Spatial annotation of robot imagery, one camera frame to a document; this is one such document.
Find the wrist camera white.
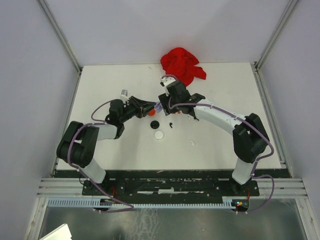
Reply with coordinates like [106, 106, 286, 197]
[120, 89, 129, 102]
[160, 75, 177, 90]

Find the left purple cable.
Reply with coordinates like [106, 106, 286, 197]
[68, 99, 135, 214]

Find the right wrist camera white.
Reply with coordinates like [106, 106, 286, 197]
[160, 75, 177, 90]

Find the lilac earbud charging case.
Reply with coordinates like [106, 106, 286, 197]
[154, 101, 163, 113]

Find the red crumpled cloth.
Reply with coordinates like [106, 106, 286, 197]
[160, 47, 207, 87]

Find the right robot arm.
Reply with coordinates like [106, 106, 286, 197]
[158, 76, 274, 196]

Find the left aluminium frame post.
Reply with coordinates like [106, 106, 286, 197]
[36, 0, 82, 73]

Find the aluminium front rail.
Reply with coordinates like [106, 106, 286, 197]
[36, 178, 307, 199]

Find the aluminium frame post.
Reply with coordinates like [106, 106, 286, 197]
[254, 0, 301, 72]
[36, 0, 82, 73]

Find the black earbud charging case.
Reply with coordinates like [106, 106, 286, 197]
[150, 120, 160, 129]

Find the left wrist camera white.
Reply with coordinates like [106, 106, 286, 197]
[120, 89, 129, 102]

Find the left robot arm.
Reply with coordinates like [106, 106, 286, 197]
[56, 96, 156, 195]

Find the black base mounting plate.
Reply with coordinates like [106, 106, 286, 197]
[82, 174, 260, 204]

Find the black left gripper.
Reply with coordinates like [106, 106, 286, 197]
[120, 95, 157, 124]

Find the orange earbud charging case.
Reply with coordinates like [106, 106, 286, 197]
[148, 109, 156, 117]

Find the white earbud charging case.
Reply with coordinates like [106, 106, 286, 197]
[154, 130, 165, 140]

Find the grey metal plate corner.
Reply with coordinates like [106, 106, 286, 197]
[40, 223, 72, 240]

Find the white slotted cable duct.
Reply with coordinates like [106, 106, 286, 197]
[47, 197, 236, 210]

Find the right aluminium frame post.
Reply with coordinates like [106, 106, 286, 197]
[254, 0, 301, 72]

